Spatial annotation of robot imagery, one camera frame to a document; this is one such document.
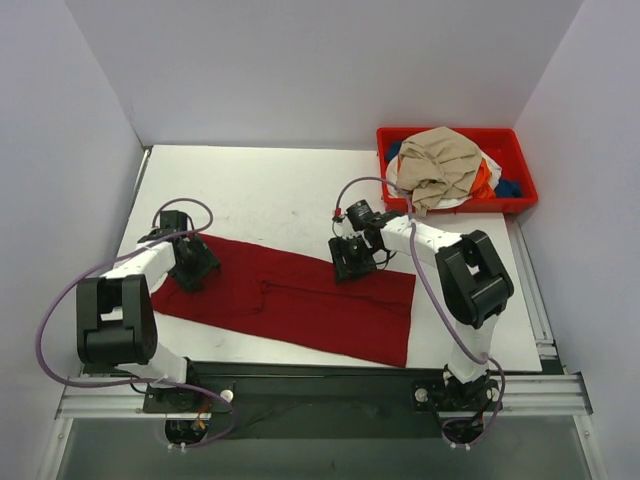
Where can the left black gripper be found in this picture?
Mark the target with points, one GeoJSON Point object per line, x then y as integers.
{"type": "Point", "coordinates": [198, 268]}

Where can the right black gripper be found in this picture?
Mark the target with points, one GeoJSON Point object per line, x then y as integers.
{"type": "Point", "coordinates": [353, 262]}

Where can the red t-shirt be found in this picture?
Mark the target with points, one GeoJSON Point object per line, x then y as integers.
{"type": "Point", "coordinates": [293, 298]}

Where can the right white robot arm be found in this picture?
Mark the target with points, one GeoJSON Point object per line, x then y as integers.
{"type": "Point", "coordinates": [462, 274]}

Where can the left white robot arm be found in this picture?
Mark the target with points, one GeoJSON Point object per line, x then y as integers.
{"type": "Point", "coordinates": [115, 322]}

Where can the beige t-shirt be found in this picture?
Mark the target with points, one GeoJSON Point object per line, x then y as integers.
{"type": "Point", "coordinates": [435, 165]}

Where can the orange t-shirt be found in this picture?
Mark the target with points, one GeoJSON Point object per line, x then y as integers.
{"type": "Point", "coordinates": [481, 188]}

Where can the blue t-shirt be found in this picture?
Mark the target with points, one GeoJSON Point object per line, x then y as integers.
{"type": "Point", "coordinates": [505, 189]}

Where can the red plastic bin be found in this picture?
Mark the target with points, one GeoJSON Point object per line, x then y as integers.
{"type": "Point", "coordinates": [500, 144]}

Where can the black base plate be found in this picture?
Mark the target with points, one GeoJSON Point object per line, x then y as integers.
{"type": "Point", "coordinates": [327, 403]}

